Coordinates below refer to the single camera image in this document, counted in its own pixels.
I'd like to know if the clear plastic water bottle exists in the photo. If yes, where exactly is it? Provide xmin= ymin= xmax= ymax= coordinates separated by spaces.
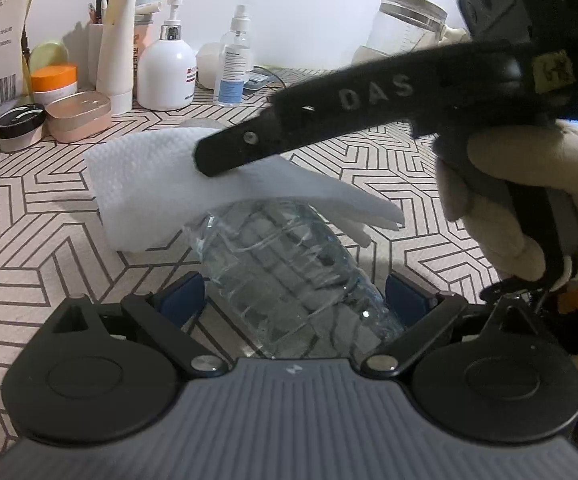
xmin=186 ymin=200 xmax=404 ymax=362

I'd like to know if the white paper towel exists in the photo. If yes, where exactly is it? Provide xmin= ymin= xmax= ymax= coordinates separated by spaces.
xmin=84 ymin=127 xmax=405 ymax=252

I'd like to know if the gloved right hand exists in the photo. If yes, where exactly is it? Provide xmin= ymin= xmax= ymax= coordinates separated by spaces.
xmin=433 ymin=122 xmax=578 ymax=288

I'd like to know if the glass kettle jug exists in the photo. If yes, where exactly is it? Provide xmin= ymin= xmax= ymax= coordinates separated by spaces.
xmin=351 ymin=0 xmax=470 ymax=66

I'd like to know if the pink rectangular case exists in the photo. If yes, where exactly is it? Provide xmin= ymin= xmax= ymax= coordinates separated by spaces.
xmin=46 ymin=91 xmax=112 ymax=143

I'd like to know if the clear spray bottle blue label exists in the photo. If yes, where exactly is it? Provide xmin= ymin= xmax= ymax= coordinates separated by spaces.
xmin=213 ymin=4 xmax=251 ymax=106

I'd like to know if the white pump bottle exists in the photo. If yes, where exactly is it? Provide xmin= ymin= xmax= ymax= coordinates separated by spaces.
xmin=136 ymin=0 xmax=197 ymax=112

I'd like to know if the black lid round jar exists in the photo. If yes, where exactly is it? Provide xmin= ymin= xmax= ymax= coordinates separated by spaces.
xmin=0 ymin=103 xmax=47 ymax=153

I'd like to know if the white cosmetic tube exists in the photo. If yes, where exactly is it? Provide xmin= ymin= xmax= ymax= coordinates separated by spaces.
xmin=96 ymin=0 xmax=136 ymax=115

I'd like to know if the small white jar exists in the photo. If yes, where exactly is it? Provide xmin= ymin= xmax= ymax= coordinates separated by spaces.
xmin=196 ymin=42 xmax=222 ymax=90

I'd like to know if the orange lid jar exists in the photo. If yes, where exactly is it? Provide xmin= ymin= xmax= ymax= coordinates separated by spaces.
xmin=31 ymin=63 xmax=77 ymax=105

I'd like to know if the white pen holder cup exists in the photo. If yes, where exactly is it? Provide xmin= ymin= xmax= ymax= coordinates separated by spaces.
xmin=87 ymin=23 xmax=103 ymax=87

